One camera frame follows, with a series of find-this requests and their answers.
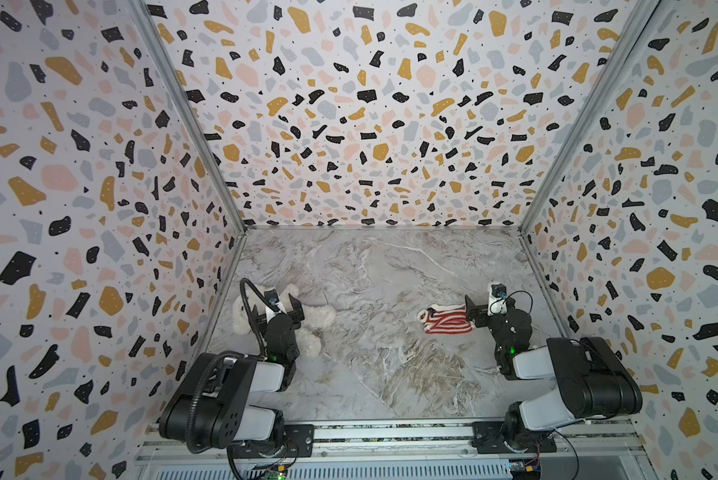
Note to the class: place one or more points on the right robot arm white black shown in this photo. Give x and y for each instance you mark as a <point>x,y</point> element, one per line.
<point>590,381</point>

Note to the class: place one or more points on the red white striped knit sweater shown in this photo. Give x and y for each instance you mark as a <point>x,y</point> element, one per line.
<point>447,320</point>

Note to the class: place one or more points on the white plush teddy bear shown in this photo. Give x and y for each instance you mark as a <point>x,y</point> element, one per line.
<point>315,320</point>

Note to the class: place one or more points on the white slotted cable duct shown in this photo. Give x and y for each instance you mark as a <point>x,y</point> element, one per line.
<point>434,469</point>

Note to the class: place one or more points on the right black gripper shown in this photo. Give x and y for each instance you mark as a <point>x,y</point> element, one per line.
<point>479,311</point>

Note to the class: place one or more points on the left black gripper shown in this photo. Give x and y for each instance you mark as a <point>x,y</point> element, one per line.
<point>293,313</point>

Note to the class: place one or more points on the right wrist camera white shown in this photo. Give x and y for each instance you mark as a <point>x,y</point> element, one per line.
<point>497,303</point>

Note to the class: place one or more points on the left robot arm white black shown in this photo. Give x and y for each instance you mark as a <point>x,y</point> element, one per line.
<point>211,408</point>

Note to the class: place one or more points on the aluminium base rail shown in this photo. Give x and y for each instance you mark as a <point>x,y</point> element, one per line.
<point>454,438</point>

